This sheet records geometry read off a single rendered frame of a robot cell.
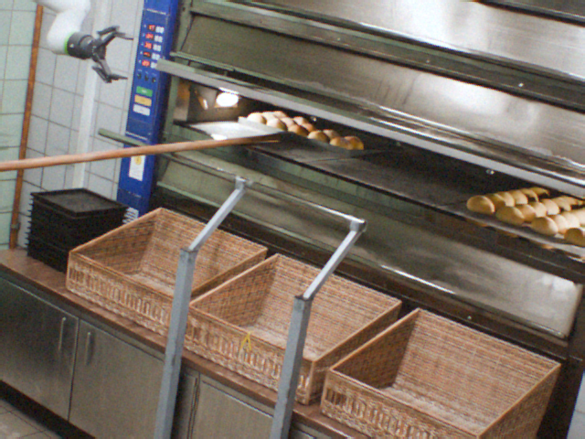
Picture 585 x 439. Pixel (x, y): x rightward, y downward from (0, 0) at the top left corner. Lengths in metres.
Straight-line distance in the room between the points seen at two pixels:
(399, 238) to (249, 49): 0.92
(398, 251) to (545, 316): 0.58
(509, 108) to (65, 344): 1.83
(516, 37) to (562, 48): 0.16
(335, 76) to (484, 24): 0.61
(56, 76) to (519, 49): 2.22
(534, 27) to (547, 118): 0.29
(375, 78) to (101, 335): 1.32
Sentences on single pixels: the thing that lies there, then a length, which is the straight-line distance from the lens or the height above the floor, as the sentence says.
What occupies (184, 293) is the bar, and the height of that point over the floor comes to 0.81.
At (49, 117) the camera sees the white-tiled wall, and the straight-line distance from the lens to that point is 5.11.
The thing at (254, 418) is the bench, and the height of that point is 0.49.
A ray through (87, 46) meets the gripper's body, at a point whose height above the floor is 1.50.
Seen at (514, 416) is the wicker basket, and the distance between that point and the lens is 3.47.
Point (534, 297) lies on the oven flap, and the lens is 3.69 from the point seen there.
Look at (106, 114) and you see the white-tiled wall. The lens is 4.83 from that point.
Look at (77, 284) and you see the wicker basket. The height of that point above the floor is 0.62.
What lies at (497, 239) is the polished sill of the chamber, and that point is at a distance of 3.73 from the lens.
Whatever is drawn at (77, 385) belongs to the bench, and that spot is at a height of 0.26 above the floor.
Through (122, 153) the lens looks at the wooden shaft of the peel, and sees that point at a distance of 3.84.
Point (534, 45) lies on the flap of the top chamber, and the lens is 3.64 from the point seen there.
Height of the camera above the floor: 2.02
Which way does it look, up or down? 14 degrees down
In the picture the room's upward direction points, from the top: 10 degrees clockwise
